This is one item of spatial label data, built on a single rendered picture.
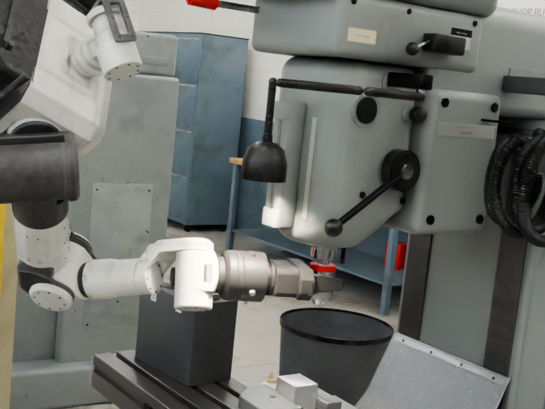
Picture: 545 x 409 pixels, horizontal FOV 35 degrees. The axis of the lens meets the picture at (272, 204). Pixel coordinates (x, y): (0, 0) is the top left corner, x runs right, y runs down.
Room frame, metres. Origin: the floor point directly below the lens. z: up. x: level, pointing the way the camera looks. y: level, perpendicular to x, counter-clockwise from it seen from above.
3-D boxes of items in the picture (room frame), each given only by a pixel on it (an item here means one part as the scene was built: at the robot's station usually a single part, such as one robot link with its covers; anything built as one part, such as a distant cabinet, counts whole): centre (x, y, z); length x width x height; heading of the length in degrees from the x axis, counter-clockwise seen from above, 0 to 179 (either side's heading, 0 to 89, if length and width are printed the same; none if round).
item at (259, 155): (1.37, 0.02, 1.46); 0.07 x 0.07 x 0.06
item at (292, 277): (1.50, -0.01, 1.24); 0.13 x 0.12 x 0.10; 15
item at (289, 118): (1.46, -0.01, 1.45); 0.04 x 0.04 x 0.21; 37
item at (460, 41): (1.46, -0.23, 1.66); 0.12 x 0.04 x 0.04; 127
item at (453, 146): (1.64, -0.26, 1.47); 0.24 x 0.19 x 0.26; 37
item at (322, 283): (1.50, -0.11, 1.24); 0.06 x 0.02 x 0.03; 105
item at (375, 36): (1.55, -0.14, 1.68); 0.34 x 0.24 x 0.10; 127
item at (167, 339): (1.95, 0.17, 1.00); 0.22 x 0.12 x 0.20; 42
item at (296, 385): (1.56, -0.08, 1.01); 0.06 x 0.05 x 0.06; 34
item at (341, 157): (1.53, -0.10, 1.47); 0.21 x 0.19 x 0.32; 37
